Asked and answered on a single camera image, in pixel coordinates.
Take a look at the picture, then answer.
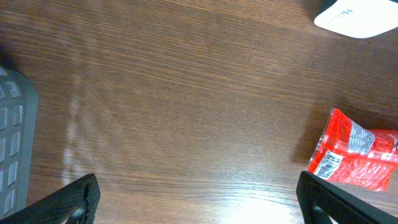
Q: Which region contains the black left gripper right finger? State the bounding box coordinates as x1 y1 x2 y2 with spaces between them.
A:
296 171 397 224

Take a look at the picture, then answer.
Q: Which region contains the grey plastic mesh basket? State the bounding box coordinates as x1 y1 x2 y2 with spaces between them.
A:
1 67 39 219

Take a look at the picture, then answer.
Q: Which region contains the red snack package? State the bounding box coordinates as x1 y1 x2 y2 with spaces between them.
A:
307 108 397 191

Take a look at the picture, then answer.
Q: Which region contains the white barcode scanner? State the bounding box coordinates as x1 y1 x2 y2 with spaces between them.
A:
314 0 397 39

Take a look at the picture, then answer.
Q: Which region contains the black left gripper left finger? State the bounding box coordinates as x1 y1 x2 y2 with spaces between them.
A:
1 174 100 224

